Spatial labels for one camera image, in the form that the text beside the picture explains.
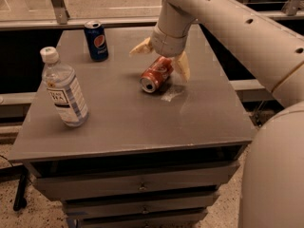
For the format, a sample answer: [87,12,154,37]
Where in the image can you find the blue pepsi can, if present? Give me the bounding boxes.
[84,21,108,62]

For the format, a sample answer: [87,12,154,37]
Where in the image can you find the grey drawer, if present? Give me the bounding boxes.
[64,192,219,219]
[34,161,239,200]
[80,208,207,228]

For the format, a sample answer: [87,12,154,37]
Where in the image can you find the top grey drawer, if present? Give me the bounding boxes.
[34,161,239,200]

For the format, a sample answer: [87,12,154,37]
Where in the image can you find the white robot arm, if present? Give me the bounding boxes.
[133,0,304,228]

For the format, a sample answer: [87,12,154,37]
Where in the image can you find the metal glass railing frame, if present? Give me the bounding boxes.
[0,0,304,30]

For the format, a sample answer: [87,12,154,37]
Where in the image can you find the black stand leg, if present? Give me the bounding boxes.
[13,170,28,212]

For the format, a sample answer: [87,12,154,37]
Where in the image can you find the grey drawer cabinet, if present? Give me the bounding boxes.
[7,25,261,228]

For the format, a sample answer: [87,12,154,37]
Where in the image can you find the clear plastic water bottle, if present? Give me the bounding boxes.
[40,47,88,127]

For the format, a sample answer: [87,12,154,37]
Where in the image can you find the bottom grey drawer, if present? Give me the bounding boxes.
[80,208,207,228]

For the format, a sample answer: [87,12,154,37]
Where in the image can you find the middle grey drawer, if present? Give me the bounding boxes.
[64,192,219,219]

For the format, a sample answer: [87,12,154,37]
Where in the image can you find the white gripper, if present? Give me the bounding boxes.
[129,25,190,82]

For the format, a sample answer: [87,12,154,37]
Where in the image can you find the red coke can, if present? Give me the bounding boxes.
[140,56,174,93]

